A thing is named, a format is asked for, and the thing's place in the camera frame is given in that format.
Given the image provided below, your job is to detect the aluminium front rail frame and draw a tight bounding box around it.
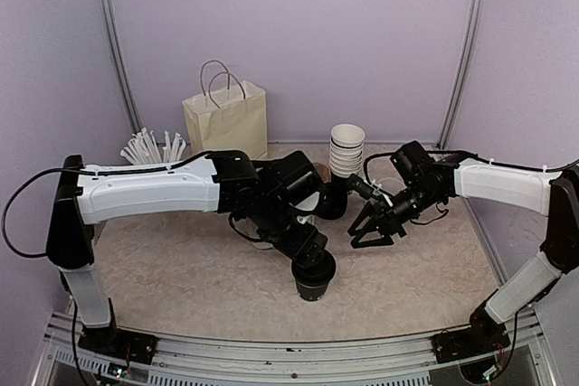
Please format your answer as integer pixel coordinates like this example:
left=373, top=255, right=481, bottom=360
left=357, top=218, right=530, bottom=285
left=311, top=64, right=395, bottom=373
left=25, top=309, right=561, bottom=385

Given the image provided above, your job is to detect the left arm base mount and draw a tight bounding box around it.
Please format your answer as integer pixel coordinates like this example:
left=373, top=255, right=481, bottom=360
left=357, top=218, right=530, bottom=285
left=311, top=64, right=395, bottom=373
left=78, top=328, right=158, bottom=365

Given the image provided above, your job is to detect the light blue ceramic mug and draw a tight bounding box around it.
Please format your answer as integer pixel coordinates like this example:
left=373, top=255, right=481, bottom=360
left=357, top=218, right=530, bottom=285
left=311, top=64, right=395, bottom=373
left=374, top=177, right=405, bottom=196

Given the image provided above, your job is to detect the black plastic cup lid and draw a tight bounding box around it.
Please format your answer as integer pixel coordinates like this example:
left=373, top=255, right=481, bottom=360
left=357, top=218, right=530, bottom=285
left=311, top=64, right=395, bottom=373
left=291, top=250, right=337, bottom=287

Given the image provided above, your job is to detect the black paper coffee cup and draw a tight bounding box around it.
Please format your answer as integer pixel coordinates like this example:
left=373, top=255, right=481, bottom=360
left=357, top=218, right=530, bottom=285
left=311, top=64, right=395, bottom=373
left=295, top=279, right=330, bottom=302

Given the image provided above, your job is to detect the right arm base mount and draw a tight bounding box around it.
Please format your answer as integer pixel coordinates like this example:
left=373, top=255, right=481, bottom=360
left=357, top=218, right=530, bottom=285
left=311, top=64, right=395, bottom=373
left=431, top=327, right=511, bottom=363

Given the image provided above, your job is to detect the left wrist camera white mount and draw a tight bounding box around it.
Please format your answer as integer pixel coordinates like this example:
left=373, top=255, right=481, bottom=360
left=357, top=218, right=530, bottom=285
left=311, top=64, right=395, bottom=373
left=294, top=192, right=320, bottom=224

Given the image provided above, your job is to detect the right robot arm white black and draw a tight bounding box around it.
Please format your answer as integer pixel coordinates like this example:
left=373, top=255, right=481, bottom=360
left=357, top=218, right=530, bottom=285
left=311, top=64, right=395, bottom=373
left=346, top=141, right=578, bottom=353

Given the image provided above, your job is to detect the brown cardboard cup carrier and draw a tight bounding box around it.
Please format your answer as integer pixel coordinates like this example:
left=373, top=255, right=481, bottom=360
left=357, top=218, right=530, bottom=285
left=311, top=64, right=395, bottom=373
left=314, top=163, right=331, bottom=183

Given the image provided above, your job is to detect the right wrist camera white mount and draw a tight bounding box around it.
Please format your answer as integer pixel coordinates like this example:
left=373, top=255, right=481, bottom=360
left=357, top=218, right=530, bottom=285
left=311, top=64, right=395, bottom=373
left=346, top=174, right=393, bottom=206

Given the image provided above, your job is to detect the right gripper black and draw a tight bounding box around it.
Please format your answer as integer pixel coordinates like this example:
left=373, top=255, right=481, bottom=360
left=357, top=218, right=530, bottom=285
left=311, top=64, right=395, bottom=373
left=348, top=181, right=443, bottom=248

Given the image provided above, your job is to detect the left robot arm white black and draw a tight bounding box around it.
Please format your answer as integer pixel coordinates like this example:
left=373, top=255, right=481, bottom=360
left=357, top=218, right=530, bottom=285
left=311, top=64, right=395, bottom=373
left=42, top=150, right=337, bottom=354

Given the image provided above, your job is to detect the stack of black lids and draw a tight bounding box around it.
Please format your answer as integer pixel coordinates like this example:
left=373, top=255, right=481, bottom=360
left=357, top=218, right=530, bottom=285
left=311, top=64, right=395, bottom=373
left=315, top=178, right=348, bottom=221

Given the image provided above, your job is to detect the cup of white straws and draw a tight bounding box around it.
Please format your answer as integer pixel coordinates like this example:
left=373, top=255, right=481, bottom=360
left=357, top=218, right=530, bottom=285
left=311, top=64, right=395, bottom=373
left=119, top=127, right=186, bottom=165

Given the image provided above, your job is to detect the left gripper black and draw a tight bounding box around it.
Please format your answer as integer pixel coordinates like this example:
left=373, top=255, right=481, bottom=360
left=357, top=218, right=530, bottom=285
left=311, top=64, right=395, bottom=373
left=252, top=195, right=329, bottom=268

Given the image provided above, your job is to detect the stack of paper cups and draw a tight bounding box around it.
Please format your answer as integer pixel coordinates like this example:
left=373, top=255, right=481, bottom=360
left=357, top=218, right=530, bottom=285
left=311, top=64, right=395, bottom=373
left=329, top=124, right=365, bottom=178

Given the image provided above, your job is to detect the cream paper bag with handles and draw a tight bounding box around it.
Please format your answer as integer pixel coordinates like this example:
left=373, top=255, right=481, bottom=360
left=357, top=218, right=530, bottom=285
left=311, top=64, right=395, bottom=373
left=183, top=60, right=268, bottom=159

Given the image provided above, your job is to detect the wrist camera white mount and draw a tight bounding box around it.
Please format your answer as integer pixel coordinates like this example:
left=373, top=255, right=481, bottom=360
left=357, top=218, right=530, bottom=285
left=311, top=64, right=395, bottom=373
left=346, top=174, right=393, bottom=206
left=294, top=192, right=320, bottom=224

